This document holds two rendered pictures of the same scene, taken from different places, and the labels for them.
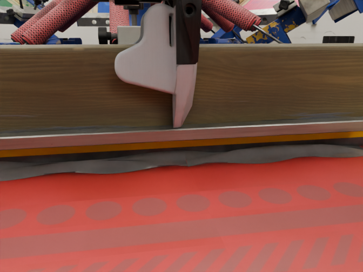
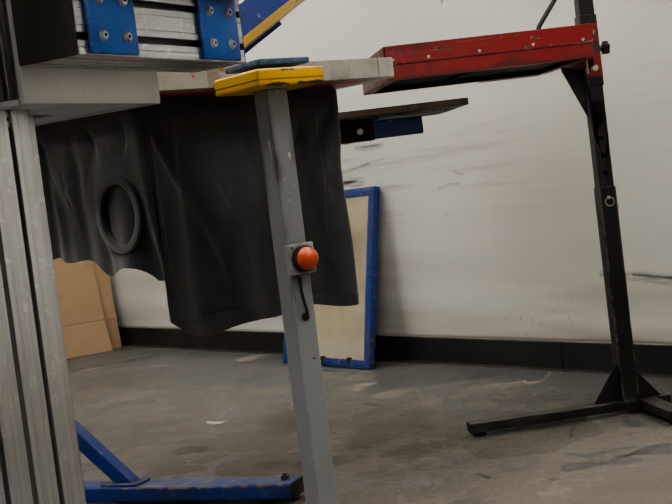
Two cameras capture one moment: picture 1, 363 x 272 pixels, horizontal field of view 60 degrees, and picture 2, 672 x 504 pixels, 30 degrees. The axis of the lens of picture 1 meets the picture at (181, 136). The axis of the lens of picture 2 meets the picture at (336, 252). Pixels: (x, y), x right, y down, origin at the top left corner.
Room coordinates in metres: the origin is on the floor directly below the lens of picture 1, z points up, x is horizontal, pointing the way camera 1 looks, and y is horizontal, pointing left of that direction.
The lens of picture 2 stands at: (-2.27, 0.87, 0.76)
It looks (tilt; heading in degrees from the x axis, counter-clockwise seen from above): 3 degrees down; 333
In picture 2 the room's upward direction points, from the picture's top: 7 degrees counter-clockwise
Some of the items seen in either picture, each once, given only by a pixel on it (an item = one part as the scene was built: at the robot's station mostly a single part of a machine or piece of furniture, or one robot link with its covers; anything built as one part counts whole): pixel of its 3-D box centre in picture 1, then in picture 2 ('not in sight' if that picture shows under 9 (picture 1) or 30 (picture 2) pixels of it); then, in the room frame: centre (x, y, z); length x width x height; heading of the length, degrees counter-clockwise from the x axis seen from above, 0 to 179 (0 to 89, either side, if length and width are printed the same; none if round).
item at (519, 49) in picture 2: not in sight; (476, 60); (0.69, -1.18, 1.06); 0.61 x 0.46 x 0.12; 70
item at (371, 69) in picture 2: not in sight; (160, 102); (0.15, -0.02, 0.97); 0.79 x 0.58 x 0.04; 10
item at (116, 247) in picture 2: not in sight; (103, 199); (0.06, 0.15, 0.79); 0.46 x 0.09 x 0.33; 10
